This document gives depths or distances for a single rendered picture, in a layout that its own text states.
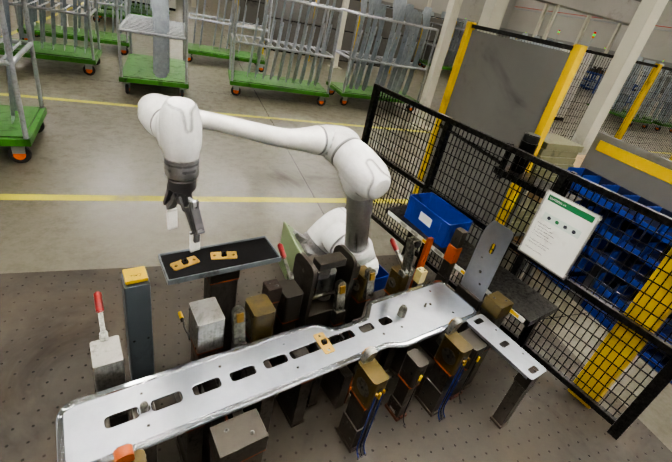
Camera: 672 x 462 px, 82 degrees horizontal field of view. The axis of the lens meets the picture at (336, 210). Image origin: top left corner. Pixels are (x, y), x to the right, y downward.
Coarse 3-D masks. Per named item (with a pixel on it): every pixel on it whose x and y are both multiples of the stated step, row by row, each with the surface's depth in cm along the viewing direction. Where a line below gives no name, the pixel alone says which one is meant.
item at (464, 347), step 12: (444, 336) 134; (456, 336) 134; (444, 348) 134; (456, 348) 130; (468, 348) 130; (444, 360) 135; (456, 360) 130; (468, 360) 132; (432, 372) 141; (444, 372) 136; (456, 372) 134; (432, 384) 142; (444, 384) 137; (420, 396) 148; (432, 396) 142; (444, 396) 142; (432, 408) 143
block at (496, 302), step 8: (488, 296) 155; (496, 296) 156; (504, 296) 157; (488, 304) 155; (496, 304) 152; (504, 304) 152; (512, 304) 154; (480, 312) 159; (488, 312) 155; (496, 312) 152; (504, 312) 153; (480, 320) 160; (496, 320) 154
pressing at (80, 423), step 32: (416, 288) 160; (448, 288) 165; (416, 320) 144; (448, 320) 147; (224, 352) 115; (256, 352) 118; (288, 352) 120; (320, 352) 123; (352, 352) 125; (128, 384) 101; (160, 384) 103; (192, 384) 105; (224, 384) 107; (256, 384) 109; (288, 384) 111; (64, 416) 92; (96, 416) 93; (160, 416) 96; (192, 416) 98; (64, 448) 86; (96, 448) 87
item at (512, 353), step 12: (468, 324) 148; (480, 324) 149; (492, 324) 150; (480, 336) 144; (492, 336) 144; (504, 336) 145; (504, 348) 140; (516, 348) 141; (516, 360) 136; (528, 360) 137; (528, 372) 132; (540, 372) 133
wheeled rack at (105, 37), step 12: (96, 0) 793; (108, 0) 847; (24, 24) 786; (36, 24) 802; (48, 24) 825; (24, 36) 757; (36, 36) 826; (60, 36) 773; (72, 36) 780; (96, 36) 812; (108, 36) 836; (120, 36) 860
